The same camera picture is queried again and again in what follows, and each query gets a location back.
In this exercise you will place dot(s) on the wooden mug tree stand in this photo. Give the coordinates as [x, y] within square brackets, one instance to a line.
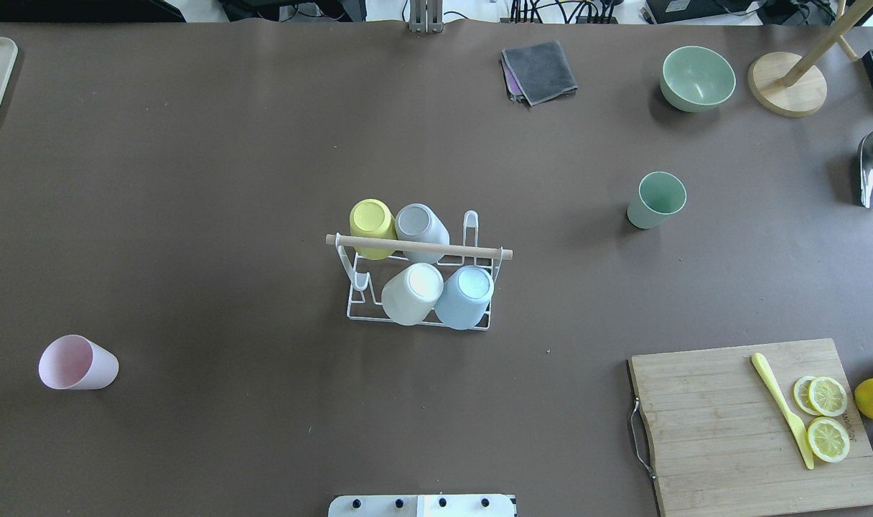
[792, 85]

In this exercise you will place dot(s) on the green bowl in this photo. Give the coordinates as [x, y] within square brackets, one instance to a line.
[695, 79]

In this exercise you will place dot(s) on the grey plastic cup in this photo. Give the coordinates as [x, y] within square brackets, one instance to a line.
[417, 222]

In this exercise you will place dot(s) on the pink plastic cup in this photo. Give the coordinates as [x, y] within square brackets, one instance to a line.
[73, 362]

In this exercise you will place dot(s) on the green plastic cup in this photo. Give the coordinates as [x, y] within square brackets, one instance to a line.
[660, 195]

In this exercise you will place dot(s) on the light blue plastic cup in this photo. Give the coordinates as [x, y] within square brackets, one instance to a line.
[465, 297]

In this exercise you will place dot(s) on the bamboo cutting board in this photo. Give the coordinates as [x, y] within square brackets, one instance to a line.
[719, 445]

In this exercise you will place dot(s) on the lemon slice lower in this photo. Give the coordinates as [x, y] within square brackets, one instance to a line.
[828, 439]

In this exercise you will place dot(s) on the lemon slice upper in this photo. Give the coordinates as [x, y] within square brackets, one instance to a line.
[820, 396]

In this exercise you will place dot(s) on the white plastic cup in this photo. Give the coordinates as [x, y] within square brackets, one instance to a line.
[410, 296]

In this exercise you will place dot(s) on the lemon slice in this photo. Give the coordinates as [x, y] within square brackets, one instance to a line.
[828, 439]
[820, 396]

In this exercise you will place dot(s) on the white wire cup holder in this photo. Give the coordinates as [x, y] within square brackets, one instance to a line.
[367, 277]

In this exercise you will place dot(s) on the grey folded cloth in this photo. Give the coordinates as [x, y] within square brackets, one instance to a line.
[537, 73]

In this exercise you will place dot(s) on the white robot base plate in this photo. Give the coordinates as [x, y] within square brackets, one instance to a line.
[477, 504]

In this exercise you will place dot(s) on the yellow plastic knife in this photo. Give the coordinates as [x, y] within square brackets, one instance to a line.
[794, 422]

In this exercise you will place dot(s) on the yellow plastic cup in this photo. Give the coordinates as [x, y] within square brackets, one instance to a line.
[371, 218]

